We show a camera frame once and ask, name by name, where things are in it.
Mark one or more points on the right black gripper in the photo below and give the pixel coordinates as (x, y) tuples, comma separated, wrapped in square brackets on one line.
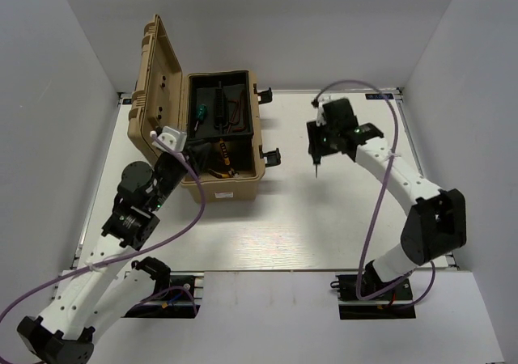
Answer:
[(315, 148)]

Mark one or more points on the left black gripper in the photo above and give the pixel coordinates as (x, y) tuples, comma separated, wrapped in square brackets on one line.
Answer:
[(197, 154)]

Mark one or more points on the yellow black needle-nose pliers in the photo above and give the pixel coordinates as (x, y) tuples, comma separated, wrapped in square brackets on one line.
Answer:
[(224, 153)]

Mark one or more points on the yellow black cutting pliers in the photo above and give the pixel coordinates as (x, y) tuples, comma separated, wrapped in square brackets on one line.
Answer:
[(231, 173)]

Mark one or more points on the green stubby flathead screwdriver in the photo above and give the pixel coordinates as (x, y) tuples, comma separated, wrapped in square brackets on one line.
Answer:
[(201, 114)]

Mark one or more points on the black toolbox front latch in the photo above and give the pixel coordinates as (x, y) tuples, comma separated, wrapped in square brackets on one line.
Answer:
[(271, 158)]

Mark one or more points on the black toolbox latch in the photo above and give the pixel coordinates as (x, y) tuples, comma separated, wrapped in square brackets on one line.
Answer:
[(271, 158), (265, 97)]

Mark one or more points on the large brown hex key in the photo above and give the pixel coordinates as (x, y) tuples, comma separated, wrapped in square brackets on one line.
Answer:
[(241, 126)]

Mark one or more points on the tan plastic toolbox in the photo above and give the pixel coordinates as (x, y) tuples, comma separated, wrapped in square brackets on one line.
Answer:
[(160, 99)]

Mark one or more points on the black toolbox tray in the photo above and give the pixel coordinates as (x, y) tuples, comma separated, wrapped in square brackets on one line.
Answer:
[(215, 91)]

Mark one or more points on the medium brown hex key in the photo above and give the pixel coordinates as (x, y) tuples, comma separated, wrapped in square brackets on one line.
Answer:
[(235, 116)]

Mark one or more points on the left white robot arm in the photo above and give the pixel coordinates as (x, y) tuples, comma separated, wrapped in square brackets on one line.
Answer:
[(116, 275)]

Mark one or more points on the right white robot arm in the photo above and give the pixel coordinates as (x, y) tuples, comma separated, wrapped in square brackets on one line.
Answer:
[(435, 217)]

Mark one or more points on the black toolbox rear latch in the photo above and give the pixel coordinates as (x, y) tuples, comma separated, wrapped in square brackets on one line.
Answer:
[(265, 97)]

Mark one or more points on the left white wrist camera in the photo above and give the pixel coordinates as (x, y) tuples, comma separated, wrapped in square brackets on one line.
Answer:
[(169, 139)]

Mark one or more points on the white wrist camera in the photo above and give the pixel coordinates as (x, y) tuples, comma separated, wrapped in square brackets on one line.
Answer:
[(320, 103), (169, 139)]

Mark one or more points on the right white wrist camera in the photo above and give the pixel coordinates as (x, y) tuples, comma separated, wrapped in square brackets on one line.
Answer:
[(320, 103)]

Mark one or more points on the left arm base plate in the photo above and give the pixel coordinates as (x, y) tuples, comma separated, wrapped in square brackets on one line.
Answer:
[(180, 298)]

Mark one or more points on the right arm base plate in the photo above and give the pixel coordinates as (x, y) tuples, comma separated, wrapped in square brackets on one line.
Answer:
[(393, 305)]

